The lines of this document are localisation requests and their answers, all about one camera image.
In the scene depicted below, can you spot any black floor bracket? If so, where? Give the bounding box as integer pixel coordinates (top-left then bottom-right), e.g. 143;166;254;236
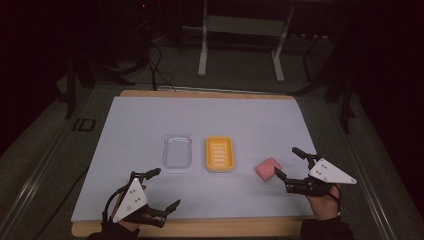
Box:
72;117;97;132

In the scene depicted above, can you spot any person's right hand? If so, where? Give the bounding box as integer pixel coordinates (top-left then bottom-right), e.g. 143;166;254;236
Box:
306;183;342;222

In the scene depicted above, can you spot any black stand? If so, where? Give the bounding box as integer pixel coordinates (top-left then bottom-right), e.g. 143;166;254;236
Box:
289;35;357;135
64;55;136;120

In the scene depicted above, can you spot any yellow soap dish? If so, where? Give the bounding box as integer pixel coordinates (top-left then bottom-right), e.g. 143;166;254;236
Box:
205;135;236;174

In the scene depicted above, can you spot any person's left hand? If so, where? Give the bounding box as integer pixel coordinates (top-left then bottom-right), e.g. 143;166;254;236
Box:
112;194;149;233

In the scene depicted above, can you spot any white metal stand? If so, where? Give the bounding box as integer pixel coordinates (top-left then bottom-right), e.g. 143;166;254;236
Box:
197;0;296;84

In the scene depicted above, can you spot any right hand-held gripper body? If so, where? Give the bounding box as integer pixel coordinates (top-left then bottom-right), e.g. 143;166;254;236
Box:
284;153;358;198

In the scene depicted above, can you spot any white table mat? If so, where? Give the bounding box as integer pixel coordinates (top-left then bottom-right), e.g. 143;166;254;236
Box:
70;95;318;223

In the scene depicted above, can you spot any wooden table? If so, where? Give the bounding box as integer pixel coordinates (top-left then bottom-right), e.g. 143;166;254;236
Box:
71;89;315;239

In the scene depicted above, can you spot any black floor cable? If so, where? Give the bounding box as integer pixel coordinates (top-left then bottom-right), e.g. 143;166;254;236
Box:
146;42;177;92

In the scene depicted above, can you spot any clear plastic container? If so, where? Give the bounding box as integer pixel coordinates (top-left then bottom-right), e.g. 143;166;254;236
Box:
161;133;194;170

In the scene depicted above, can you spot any pink sponge block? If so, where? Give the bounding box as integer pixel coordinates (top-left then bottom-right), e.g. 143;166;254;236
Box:
255;157;283;183

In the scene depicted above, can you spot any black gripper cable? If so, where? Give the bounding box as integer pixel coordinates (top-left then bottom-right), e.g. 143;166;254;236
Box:
101;183;134;224
329;183;342;216

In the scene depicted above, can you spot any metal floor rail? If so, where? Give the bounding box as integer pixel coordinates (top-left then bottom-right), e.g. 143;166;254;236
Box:
328;103;401;240
0;109;88;238

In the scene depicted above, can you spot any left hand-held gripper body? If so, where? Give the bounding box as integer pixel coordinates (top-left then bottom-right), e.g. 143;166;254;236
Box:
111;170;170;229

